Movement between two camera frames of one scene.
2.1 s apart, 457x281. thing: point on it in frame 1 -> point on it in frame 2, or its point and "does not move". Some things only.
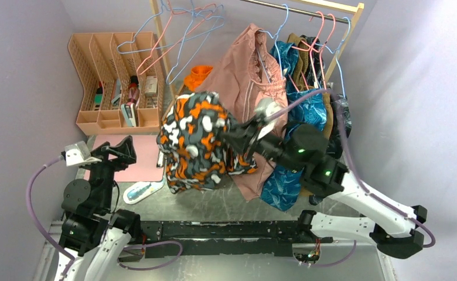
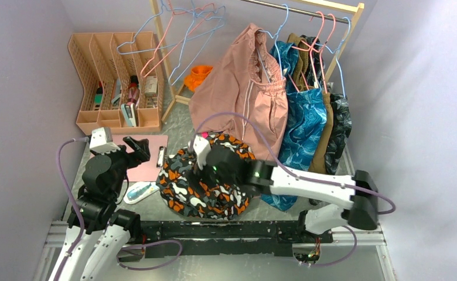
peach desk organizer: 120,82 does not move
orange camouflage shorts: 190,144 -> 178,185
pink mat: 145,168 does not move
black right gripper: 243,137 -> 194,177
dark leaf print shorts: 341,122 does not move
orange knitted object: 198,74 does not move
